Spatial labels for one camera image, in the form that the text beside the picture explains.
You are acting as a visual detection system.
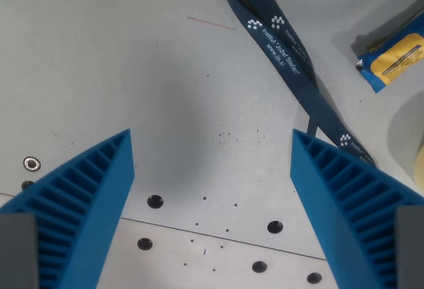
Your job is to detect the dark blue printed lanyard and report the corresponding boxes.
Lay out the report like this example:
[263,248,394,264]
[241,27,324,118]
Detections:
[217,0,378,168]

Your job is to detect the silver table screw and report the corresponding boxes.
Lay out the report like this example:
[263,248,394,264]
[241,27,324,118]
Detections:
[23,156,42,172]

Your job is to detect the blue and yellow bag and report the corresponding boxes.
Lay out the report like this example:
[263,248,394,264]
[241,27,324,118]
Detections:
[356,13,424,94]

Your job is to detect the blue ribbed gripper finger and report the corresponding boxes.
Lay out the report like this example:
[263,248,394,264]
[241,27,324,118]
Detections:
[290,129,424,289]
[0,129,136,289]

